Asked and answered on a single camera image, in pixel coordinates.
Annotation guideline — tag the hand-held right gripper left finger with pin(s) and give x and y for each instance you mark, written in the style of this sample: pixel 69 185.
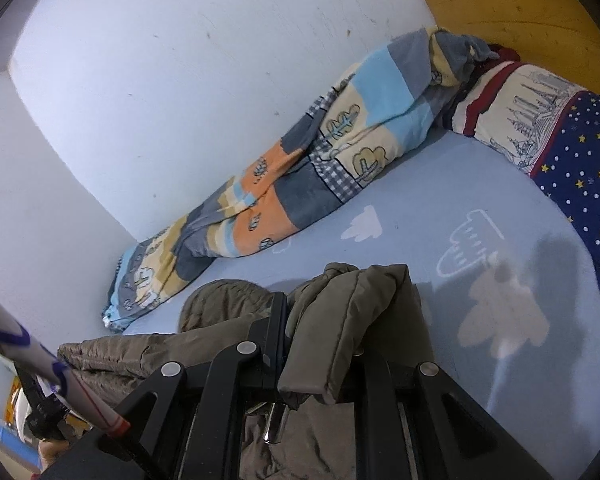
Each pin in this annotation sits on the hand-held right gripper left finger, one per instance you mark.
pixel 272 340

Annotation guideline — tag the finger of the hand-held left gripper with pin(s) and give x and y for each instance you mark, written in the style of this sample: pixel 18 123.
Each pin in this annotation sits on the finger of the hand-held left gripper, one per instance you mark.
pixel 45 410

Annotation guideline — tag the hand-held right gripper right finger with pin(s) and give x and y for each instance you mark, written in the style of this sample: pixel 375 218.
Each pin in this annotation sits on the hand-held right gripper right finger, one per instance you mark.
pixel 380 400

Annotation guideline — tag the olive hooded puffer jacket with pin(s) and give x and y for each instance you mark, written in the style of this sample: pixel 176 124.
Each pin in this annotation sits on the olive hooded puffer jacket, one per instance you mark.
pixel 340 320

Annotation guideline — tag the person's left hand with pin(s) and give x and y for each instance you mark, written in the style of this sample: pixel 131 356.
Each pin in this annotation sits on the person's left hand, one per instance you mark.
pixel 51 454

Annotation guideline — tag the white tube with blue marks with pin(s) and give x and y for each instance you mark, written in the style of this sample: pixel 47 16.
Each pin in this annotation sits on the white tube with blue marks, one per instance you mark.
pixel 40 355

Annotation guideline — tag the light blue bed sheet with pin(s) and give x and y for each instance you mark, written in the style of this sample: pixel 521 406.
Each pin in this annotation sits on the light blue bed sheet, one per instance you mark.
pixel 430 200

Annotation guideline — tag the patchwork printed blanket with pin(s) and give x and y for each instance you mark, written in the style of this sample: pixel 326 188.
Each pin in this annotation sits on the patchwork printed blanket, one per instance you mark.
pixel 330 125

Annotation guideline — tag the starry navy printed pillow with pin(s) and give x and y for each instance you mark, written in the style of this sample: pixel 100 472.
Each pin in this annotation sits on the starry navy printed pillow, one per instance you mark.
pixel 570 155

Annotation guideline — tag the wooden headboard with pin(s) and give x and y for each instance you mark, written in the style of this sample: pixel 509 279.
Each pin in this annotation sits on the wooden headboard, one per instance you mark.
pixel 520 10

